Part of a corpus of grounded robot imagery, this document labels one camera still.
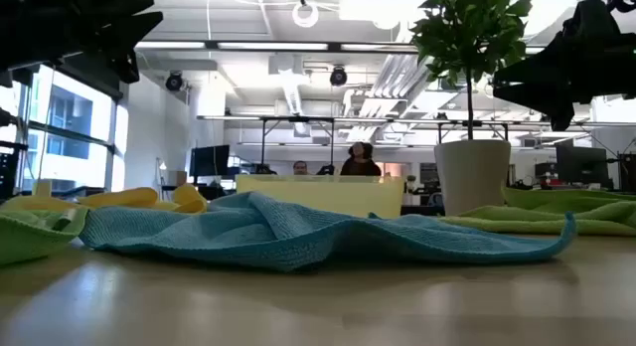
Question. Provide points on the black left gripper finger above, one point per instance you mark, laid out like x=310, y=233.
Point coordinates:
x=126, y=3
x=131, y=30

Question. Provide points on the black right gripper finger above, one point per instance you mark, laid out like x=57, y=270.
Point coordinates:
x=546, y=102
x=541, y=67

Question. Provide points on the light yellow-green microfiber towel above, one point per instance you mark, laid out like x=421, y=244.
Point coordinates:
x=546, y=222

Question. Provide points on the yellow microfiber towel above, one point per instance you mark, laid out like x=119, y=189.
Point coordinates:
x=124, y=197

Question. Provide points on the bright green microfiber towel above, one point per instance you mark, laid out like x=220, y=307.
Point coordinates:
x=30, y=236

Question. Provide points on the blue microfiber towel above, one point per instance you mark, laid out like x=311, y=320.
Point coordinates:
x=298, y=231

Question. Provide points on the black round ceiling speaker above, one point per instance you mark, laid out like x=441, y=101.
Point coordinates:
x=174, y=81
x=338, y=76

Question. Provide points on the black computer monitor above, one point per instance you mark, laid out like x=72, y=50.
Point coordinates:
x=581, y=164
x=208, y=160

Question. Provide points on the green leafy potted plant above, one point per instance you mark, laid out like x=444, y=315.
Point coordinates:
x=462, y=33

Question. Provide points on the white plant pot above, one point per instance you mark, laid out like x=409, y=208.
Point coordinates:
x=472, y=177

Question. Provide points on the long ceiling light strip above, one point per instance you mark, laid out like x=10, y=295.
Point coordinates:
x=273, y=46

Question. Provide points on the brown cardboard box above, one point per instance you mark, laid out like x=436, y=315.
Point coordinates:
x=177, y=178

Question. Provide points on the person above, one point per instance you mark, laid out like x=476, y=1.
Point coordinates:
x=360, y=164
x=300, y=168

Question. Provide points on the translucent yellow plastic tray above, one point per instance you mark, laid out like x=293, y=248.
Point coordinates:
x=338, y=197

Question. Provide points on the black metal gantry frame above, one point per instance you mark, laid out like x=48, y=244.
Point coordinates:
x=489, y=122
x=298, y=119

